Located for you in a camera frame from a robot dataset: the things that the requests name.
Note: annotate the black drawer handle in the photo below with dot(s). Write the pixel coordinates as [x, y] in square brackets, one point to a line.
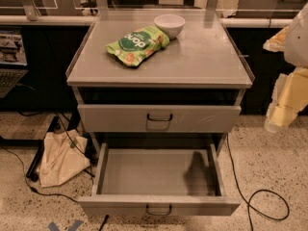
[159, 119]
[158, 211]

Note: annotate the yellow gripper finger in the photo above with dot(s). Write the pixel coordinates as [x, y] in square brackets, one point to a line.
[277, 42]

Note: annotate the laptop computer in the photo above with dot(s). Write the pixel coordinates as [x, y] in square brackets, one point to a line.
[13, 60]

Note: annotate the beige cloth tote bag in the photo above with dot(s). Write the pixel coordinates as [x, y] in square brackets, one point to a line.
[63, 158]

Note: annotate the closed upper grey drawer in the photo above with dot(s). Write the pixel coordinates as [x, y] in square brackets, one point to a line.
[132, 118]

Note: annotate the open lower grey drawer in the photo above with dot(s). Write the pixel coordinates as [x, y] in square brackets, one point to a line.
[129, 179]

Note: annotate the black upper drawer handle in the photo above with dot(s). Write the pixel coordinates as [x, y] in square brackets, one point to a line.
[159, 119]

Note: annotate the grey drawer cabinet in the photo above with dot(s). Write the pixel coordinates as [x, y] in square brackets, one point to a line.
[202, 67]

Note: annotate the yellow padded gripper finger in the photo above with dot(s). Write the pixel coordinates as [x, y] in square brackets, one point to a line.
[289, 97]

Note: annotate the white horizontal rail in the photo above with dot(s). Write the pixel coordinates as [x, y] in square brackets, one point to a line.
[88, 20]

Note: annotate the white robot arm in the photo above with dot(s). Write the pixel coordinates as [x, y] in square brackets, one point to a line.
[296, 41]

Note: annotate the green rice chip bag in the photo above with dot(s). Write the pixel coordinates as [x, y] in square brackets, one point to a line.
[139, 45]

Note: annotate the black lower drawer handle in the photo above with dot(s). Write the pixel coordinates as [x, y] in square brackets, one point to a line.
[158, 211]

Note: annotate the white ceramic bowl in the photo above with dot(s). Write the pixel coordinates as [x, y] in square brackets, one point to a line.
[171, 24]

